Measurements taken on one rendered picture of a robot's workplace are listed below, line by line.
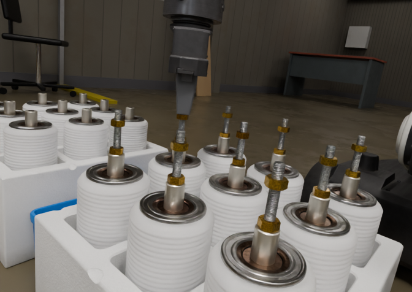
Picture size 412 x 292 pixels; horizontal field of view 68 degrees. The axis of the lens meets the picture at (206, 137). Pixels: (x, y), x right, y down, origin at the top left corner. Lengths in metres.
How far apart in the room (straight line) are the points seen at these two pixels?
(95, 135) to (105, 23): 3.15
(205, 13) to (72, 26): 3.25
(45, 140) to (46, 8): 2.96
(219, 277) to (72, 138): 0.53
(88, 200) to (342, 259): 0.30
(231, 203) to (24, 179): 0.40
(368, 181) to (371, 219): 0.33
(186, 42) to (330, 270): 0.33
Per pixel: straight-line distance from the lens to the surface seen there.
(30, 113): 0.69
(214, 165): 0.56
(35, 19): 3.54
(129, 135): 0.78
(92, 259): 0.40
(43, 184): 0.67
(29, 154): 0.68
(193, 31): 0.45
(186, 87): 0.47
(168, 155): 0.53
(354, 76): 5.83
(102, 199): 0.41
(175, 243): 0.33
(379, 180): 0.80
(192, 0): 0.45
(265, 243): 0.28
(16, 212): 0.67
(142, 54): 4.08
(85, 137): 0.72
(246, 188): 0.43
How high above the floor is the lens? 0.41
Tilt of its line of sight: 13 degrees down
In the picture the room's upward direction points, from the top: 7 degrees clockwise
